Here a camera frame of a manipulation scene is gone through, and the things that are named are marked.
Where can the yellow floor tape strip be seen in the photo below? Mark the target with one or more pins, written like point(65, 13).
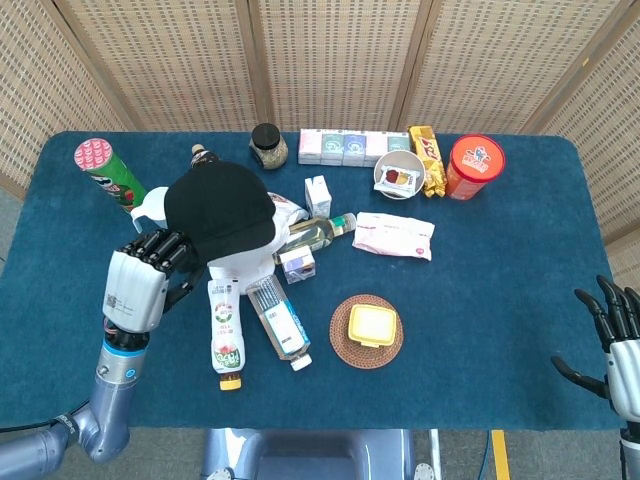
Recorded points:
point(500, 455)

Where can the green chips tube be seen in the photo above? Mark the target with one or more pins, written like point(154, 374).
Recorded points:
point(112, 180)

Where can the white red printed packet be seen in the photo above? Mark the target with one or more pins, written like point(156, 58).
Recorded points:
point(289, 210)

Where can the pale blue white mug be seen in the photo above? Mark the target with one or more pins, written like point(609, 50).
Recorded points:
point(152, 205)

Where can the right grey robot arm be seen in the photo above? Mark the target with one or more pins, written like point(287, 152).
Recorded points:
point(631, 452)

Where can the teal small box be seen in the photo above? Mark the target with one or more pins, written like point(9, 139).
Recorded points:
point(331, 149)

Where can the white small drink carton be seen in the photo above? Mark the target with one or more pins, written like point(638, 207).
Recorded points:
point(318, 197)

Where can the white yoghurt bottle yellow cap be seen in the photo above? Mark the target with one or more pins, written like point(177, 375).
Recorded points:
point(227, 335)

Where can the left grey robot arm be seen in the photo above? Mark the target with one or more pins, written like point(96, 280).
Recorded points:
point(107, 400)

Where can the purple small drink carton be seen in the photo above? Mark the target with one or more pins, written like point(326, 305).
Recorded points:
point(299, 265)

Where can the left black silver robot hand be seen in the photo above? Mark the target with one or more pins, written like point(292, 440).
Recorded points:
point(137, 285)

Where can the clear water bottle blue label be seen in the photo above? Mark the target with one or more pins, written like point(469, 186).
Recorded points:
point(280, 320)

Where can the green small box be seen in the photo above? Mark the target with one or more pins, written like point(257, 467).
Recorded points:
point(398, 142)

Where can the white round bowl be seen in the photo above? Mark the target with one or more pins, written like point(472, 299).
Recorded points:
point(415, 165)

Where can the blue tablecloth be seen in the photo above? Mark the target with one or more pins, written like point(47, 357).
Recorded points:
point(475, 310)

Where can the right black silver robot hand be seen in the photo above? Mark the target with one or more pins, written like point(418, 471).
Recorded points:
point(625, 370)

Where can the clear glass bottle green cap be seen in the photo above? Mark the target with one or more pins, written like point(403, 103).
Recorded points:
point(320, 231)

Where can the dark drink bottle brown cap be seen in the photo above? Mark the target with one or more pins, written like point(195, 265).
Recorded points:
point(202, 156)

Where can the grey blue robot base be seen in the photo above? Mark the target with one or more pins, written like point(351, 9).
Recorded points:
point(310, 455)

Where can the pink white tissue pack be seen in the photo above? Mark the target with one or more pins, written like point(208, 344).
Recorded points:
point(392, 236)

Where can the black baseball cap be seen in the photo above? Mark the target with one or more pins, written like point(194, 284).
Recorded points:
point(220, 205)

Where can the yellow snack bag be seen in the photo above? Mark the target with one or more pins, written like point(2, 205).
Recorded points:
point(431, 160)

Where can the bamboo folding screen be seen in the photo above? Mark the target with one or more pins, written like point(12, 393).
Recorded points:
point(340, 60)

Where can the pink white small box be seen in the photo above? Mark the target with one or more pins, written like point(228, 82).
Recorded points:
point(309, 147)

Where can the white red snack packet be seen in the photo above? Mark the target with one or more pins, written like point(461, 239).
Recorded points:
point(397, 179)

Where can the blue small box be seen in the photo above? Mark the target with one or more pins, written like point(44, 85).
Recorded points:
point(353, 149)

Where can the glass jar black lid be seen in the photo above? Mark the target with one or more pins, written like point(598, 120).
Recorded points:
point(269, 147)

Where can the orange canister with lid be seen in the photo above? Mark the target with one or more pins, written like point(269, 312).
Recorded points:
point(472, 167)

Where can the brown woven round coaster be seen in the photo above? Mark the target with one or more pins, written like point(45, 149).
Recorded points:
point(345, 345)

